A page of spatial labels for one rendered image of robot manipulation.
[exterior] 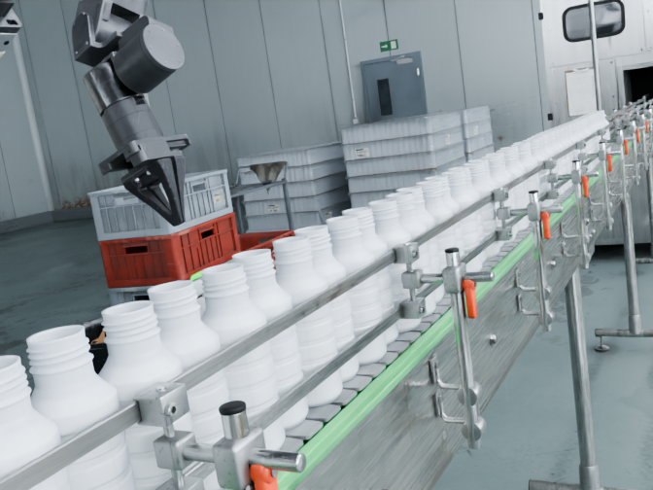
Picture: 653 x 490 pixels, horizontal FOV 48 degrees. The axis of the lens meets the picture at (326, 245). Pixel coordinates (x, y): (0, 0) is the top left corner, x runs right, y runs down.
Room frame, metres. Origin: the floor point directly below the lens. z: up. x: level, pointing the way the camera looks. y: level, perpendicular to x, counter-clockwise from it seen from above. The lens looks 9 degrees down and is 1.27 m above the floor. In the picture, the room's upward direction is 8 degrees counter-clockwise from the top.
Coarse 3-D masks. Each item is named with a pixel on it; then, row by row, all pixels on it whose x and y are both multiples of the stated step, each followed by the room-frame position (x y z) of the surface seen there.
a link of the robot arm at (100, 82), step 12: (108, 60) 0.88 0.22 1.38; (96, 72) 0.88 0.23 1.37; (108, 72) 0.88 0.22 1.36; (96, 84) 0.88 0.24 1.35; (108, 84) 0.88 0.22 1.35; (120, 84) 0.88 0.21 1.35; (96, 96) 0.88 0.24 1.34; (108, 96) 0.88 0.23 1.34; (120, 96) 0.88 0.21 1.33; (132, 96) 0.89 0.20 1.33; (144, 96) 0.90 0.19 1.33; (96, 108) 0.89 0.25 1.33
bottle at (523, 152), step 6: (516, 144) 1.61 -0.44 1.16; (522, 144) 1.60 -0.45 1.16; (522, 150) 1.57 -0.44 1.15; (528, 150) 1.58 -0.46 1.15; (522, 156) 1.57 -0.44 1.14; (528, 156) 1.58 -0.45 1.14; (522, 162) 1.57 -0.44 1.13; (528, 162) 1.57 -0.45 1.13; (528, 168) 1.56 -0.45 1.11; (534, 174) 1.57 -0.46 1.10; (528, 180) 1.56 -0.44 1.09; (534, 180) 1.57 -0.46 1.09; (528, 186) 1.56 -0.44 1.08; (534, 186) 1.57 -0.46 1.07; (528, 192) 1.56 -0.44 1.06
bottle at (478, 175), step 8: (472, 168) 1.26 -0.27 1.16; (480, 168) 1.27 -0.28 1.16; (472, 176) 1.26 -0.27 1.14; (480, 176) 1.26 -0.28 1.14; (472, 184) 1.26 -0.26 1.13; (480, 184) 1.26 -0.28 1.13; (488, 184) 1.27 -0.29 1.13; (480, 192) 1.25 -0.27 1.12; (488, 192) 1.26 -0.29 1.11; (488, 208) 1.26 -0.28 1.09; (488, 216) 1.25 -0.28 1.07; (496, 216) 1.27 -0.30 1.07; (488, 224) 1.25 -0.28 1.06; (496, 224) 1.26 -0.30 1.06; (488, 232) 1.25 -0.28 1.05; (488, 248) 1.25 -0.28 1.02; (496, 248) 1.26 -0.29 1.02; (488, 256) 1.25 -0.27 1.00; (496, 256) 1.26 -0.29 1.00
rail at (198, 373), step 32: (448, 224) 1.03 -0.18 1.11; (512, 224) 1.35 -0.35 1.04; (384, 256) 0.83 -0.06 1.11; (352, 288) 0.75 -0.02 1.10; (288, 320) 0.63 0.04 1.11; (384, 320) 0.81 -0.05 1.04; (224, 352) 0.55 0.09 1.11; (352, 352) 0.73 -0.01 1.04; (192, 384) 0.51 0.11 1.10; (128, 416) 0.45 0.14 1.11; (64, 448) 0.40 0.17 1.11; (0, 480) 0.37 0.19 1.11; (32, 480) 0.38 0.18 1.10
